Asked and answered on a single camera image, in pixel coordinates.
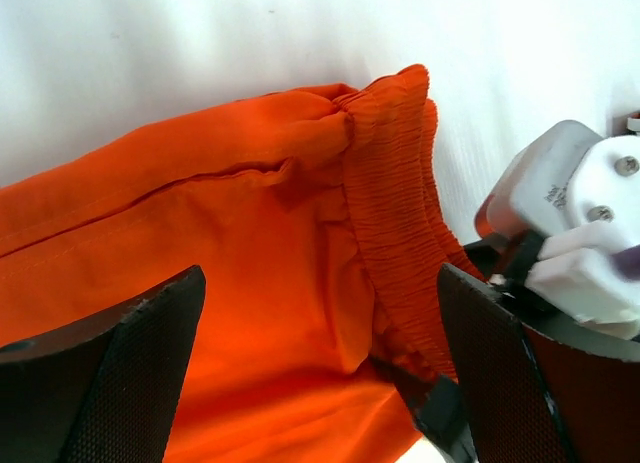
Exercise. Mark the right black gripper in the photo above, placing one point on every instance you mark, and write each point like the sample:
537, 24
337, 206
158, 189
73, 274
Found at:
507, 264

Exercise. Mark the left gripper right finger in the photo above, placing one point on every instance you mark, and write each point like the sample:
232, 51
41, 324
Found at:
536, 386

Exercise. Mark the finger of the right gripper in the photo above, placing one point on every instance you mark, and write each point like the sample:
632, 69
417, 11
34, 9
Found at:
437, 411

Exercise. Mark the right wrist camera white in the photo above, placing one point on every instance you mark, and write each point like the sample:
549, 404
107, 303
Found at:
572, 198

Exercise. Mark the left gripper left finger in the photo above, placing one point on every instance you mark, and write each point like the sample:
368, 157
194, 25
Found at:
106, 387

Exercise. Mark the orange shorts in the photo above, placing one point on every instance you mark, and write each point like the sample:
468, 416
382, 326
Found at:
314, 215

